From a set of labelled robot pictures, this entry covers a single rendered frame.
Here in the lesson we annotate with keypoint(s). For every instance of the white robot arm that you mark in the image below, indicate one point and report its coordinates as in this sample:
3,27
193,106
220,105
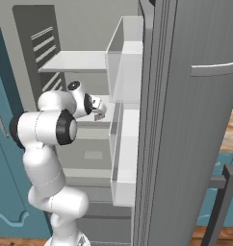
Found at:
41,128

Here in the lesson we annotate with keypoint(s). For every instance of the teal cupboard door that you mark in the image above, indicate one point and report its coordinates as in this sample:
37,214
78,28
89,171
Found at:
9,185

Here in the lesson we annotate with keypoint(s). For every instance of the grey fridge door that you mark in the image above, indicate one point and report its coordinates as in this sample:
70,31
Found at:
186,128

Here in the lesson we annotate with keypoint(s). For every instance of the teal counter cupboards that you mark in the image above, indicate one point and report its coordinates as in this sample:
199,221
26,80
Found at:
218,205

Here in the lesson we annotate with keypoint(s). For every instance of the clear door bin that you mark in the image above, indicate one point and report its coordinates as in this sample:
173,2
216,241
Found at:
126,153
128,64

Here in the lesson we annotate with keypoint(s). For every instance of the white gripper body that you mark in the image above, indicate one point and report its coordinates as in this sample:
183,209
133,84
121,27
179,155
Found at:
101,107

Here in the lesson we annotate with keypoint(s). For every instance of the grey fridge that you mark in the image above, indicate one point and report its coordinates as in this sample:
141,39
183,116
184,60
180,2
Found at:
89,35

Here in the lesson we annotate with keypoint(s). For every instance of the white fridge shelf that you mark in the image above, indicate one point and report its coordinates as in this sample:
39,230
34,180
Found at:
76,61
89,174

